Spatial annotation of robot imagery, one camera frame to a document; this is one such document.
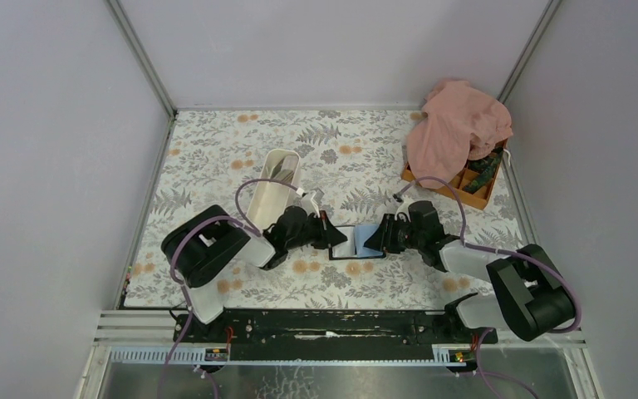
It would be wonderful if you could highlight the cream plastic oblong tray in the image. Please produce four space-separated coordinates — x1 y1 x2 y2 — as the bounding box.
247 149 301 230

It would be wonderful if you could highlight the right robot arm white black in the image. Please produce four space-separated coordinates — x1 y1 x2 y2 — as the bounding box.
363 200 581 342

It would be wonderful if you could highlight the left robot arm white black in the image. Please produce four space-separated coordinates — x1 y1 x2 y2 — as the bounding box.
160 205 348 324

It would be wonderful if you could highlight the wooden organizer box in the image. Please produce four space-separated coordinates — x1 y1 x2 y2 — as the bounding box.
401 139 510 211

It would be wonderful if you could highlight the floral patterned table mat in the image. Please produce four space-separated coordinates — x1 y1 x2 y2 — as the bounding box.
125 109 543 311

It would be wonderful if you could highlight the pink cloth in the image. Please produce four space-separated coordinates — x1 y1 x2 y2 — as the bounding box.
405 79 513 190

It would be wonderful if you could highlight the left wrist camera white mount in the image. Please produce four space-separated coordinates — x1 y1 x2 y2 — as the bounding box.
299 189 324 217

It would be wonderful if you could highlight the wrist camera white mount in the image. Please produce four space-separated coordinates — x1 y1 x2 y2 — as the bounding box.
299 189 324 217
393 194 414 221

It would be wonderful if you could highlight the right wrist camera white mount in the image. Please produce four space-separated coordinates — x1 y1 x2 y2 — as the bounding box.
393 194 414 221

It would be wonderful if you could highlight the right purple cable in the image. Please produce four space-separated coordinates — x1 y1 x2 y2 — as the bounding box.
393 175 583 399

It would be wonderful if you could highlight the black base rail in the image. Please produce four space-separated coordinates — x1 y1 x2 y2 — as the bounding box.
173 308 498 362

